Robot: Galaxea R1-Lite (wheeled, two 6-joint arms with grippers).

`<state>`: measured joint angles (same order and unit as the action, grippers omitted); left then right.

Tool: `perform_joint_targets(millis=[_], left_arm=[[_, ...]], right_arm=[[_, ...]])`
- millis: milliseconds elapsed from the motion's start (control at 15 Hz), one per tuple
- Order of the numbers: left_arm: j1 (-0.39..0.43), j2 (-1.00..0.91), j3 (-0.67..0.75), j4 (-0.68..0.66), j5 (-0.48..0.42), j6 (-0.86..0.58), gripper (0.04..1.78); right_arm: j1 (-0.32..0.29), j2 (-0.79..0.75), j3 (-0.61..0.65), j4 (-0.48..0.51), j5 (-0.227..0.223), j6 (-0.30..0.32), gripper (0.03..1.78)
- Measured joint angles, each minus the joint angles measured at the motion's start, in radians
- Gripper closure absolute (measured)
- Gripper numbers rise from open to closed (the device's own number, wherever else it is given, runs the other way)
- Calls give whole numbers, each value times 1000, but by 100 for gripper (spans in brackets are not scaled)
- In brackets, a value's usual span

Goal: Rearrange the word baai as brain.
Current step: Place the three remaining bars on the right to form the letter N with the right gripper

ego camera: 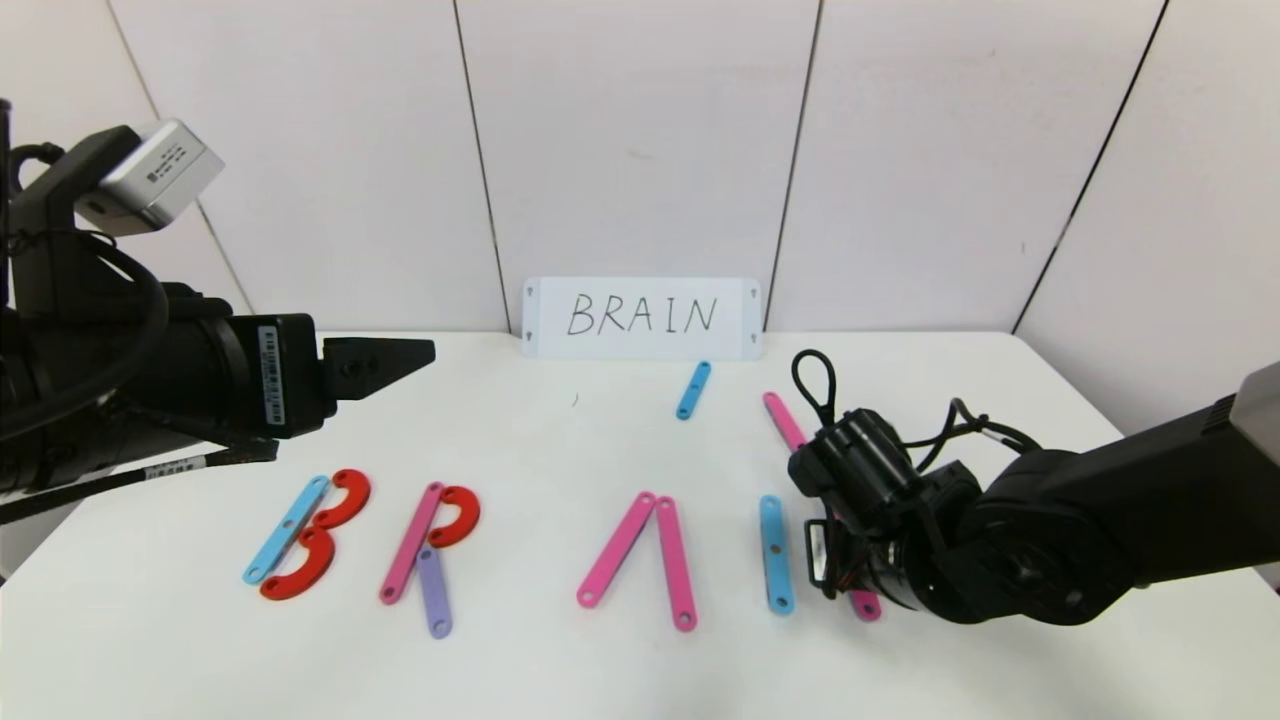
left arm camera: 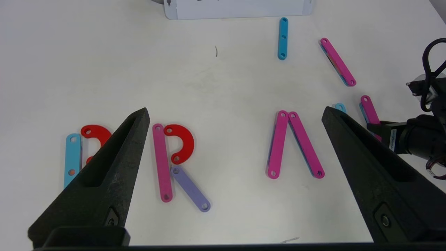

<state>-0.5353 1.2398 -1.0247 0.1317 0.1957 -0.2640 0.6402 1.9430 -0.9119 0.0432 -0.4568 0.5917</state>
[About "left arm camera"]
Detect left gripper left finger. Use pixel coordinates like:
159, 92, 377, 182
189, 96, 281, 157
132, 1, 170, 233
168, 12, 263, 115
28, 107, 151, 249

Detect pink bar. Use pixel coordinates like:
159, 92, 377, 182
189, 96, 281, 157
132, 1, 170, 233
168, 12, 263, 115
288, 112, 325, 180
360, 95, 382, 142
267, 111, 290, 180
152, 123, 174, 203
320, 38, 357, 87

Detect white BRAIN sign card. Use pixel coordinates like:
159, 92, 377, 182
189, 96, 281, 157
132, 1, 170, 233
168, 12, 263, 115
163, 0, 316, 21

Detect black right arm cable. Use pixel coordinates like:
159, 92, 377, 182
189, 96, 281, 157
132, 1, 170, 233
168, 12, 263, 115
419, 38, 446, 113

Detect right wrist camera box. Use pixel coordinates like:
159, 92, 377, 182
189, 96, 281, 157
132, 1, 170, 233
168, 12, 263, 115
406, 73, 446, 105

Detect short purple bar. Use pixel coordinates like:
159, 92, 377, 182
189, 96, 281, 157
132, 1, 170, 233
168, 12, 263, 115
170, 166, 212, 213

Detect large red arc piece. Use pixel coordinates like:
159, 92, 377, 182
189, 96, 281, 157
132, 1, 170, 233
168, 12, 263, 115
80, 124, 113, 165

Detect small red arc piece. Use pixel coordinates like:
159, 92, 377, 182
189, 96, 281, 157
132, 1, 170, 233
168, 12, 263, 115
163, 124, 195, 165

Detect short blue bar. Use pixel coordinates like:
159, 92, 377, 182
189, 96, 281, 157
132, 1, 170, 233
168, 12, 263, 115
277, 17, 289, 61

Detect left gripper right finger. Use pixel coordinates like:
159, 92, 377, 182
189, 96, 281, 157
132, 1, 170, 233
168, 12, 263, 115
321, 106, 446, 243

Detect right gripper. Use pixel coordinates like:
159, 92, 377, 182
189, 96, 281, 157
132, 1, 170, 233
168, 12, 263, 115
367, 117, 446, 171

